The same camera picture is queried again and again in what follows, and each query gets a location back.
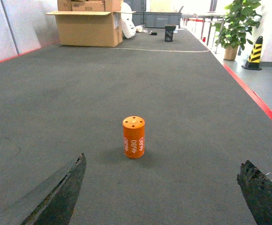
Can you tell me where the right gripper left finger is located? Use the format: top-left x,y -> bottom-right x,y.
0,153 -> 87,225

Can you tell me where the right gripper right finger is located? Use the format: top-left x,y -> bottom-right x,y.
237,160 -> 272,225

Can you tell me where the orange cylinder cap 4680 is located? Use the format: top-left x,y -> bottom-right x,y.
122,115 -> 145,159

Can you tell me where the yellow black traffic cone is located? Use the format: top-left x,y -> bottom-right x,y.
242,36 -> 263,70

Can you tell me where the large open cardboard box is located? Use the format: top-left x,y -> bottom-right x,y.
47,11 -> 129,47

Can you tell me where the potted green plant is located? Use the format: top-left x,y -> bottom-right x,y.
215,0 -> 262,61

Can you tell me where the black small bin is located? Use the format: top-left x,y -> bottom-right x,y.
164,24 -> 176,42

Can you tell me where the small cardboard box on top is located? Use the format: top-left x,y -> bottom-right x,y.
57,0 -> 122,12

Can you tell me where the grey plastic crate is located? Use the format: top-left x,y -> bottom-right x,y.
144,12 -> 182,28

